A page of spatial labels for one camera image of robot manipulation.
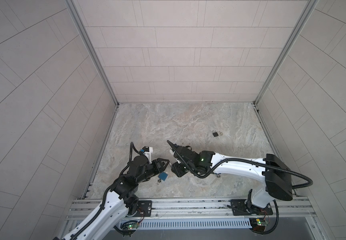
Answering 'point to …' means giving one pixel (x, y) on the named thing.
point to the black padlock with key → (215, 134)
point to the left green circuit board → (131, 226)
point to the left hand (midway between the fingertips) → (171, 162)
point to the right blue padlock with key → (218, 176)
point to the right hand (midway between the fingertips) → (172, 172)
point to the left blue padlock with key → (163, 176)
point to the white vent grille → (191, 223)
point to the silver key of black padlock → (221, 133)
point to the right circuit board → (261, 222)
